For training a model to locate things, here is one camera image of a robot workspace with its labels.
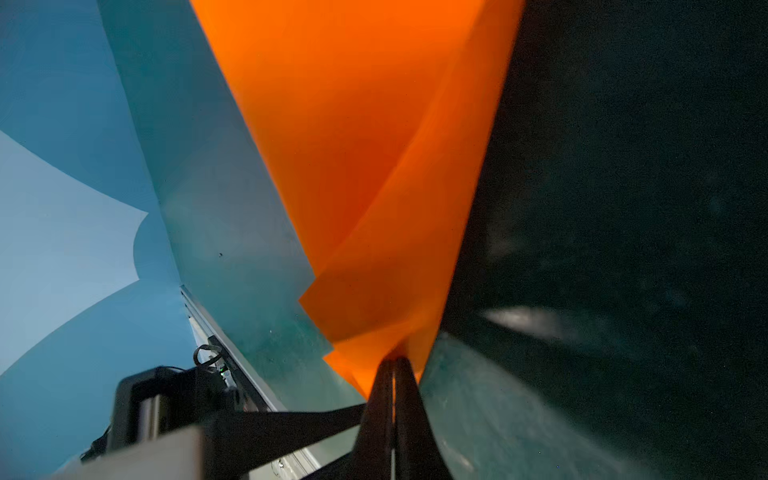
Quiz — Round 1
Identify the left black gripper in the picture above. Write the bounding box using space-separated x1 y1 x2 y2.
107 366 365 479

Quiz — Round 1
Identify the orange square paper sheet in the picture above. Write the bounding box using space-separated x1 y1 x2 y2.
193 1 524 396

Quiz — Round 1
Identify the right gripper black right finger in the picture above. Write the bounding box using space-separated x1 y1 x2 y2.
394 357 452 480

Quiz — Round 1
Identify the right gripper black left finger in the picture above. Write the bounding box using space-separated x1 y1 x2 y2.
347 360 393 480

